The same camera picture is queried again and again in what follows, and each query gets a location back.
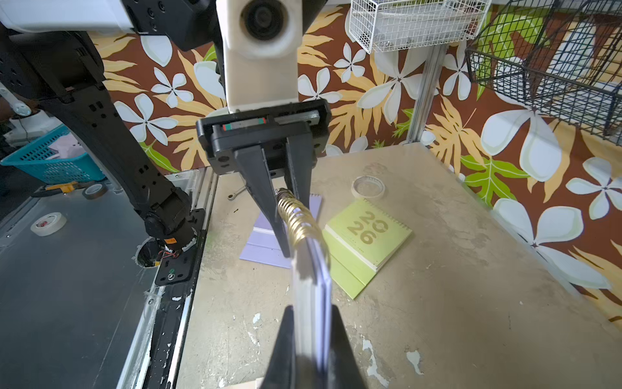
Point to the white wire basket left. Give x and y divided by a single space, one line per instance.
387 26

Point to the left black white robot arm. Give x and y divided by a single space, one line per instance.
47 55

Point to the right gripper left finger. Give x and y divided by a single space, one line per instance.
281 368

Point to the teal plastic basket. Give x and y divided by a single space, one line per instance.
55 158

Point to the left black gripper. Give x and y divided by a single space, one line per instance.
233 143

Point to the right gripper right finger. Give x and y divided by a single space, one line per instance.
343 371

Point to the green 2026 desk calendar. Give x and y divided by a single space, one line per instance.
361 239

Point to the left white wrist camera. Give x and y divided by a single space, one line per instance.
260 43

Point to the clear round lid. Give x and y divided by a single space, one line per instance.
368 187

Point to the black wire basket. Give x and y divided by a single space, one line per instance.
560 58

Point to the silver wrench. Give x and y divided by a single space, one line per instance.
236 193

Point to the white tape roll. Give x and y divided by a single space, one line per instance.
48 224

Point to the purple 2026 calendar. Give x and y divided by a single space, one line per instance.
263 247
311 283

